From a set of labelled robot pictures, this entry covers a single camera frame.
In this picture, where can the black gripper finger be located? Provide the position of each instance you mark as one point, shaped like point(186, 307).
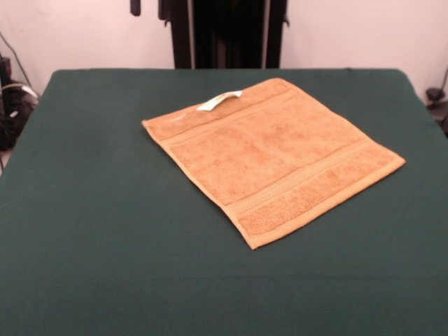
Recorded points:
point(135, 7)
point(162, 8)

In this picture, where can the tan terry towel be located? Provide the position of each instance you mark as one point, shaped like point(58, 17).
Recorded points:
point(273, 164)

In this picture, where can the dark green table cloth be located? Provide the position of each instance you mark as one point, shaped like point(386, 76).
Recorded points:
point(87, 210)

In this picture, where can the dark stand base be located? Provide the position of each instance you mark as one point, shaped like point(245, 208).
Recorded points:
point(435, 94)

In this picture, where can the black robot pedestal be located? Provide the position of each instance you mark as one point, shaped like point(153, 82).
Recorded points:
point(227, 35)

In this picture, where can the black wall box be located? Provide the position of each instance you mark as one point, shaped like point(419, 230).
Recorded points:
point(5, 70)

